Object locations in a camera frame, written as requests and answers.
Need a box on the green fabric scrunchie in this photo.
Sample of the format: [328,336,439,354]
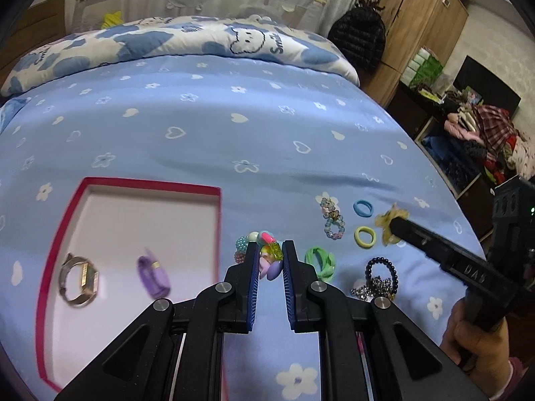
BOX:
[304,246,337,281]

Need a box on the black television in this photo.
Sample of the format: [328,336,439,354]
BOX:
[453,55,522,113]

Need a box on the person's right forearm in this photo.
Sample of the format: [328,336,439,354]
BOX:
[487,357,533,401]

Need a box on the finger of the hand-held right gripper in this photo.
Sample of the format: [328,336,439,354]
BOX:
[390,216,493,287]

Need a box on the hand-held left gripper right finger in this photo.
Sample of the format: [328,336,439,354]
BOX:
[282,240,490,401]

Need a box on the pile of clothes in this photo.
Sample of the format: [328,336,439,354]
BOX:
[443,102,535,184]

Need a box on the silver chain bracelet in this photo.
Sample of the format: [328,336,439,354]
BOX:
[350,275,396,301]

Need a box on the blue white cartoon quilt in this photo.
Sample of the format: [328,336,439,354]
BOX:
[0,13,361,97]

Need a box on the stack of green tissue packs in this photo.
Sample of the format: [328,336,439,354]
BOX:
[401,46,444,90]

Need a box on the wooden wardrobe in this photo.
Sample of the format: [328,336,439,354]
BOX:
[359,0,471,109]

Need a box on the colourful chunky bead bracelet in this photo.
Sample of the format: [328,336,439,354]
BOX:
[234,230,286,282]

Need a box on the purple hair clip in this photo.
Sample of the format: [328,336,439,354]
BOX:
[137,248,172,297]

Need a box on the red jewelry box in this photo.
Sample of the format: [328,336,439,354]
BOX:
[35,176,230,401]

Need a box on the dark television cabinet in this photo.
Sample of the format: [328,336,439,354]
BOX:
[387,81,498,239]

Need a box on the blue floral bed sheet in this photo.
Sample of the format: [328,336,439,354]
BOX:
[0,56,488,401]

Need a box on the black bead bracelet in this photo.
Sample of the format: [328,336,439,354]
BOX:
[364,256,399,301]

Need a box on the pastel crystal bead bracelet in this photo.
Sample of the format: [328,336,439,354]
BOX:
[320,192,345,240]

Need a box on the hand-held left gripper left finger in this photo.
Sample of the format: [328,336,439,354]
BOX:
[54,240,260,401]

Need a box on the blue white pillow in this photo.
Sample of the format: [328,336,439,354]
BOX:
[0,96,32,134]

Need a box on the yellow hair tie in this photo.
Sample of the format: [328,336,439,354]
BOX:
[354,226,377,248]

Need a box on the wooden headboard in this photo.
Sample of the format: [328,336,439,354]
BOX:
[0,0,73,76]

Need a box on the yellow claw hair clip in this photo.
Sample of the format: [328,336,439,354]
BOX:
[374,204,408,246]

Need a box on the black padded jacket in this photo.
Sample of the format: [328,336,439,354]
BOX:
[327,0,387,74]

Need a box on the yellow toy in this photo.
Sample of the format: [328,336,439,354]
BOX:
[101,10,124,30]

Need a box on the person's right hand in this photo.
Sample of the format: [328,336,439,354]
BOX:
[441,298,515,393]

